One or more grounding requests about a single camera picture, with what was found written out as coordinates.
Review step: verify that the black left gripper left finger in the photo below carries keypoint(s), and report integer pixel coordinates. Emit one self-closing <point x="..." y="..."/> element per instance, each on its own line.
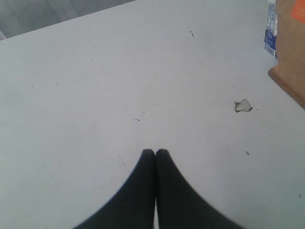
<point x="133" y="206"/>

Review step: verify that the small torn paper scrap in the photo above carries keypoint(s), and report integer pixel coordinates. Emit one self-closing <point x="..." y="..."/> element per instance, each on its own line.
<point x="242" y="106"/>

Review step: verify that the brown snack pouch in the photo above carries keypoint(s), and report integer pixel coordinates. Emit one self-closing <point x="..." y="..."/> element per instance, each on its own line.
<point x="289" y="73"/>

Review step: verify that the white blue milk carton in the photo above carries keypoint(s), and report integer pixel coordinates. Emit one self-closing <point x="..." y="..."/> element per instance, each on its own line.
<point x="271" y="29"/>

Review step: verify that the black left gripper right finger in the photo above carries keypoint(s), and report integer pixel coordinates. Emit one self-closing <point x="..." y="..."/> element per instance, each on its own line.
<point x="178" y="204"/>

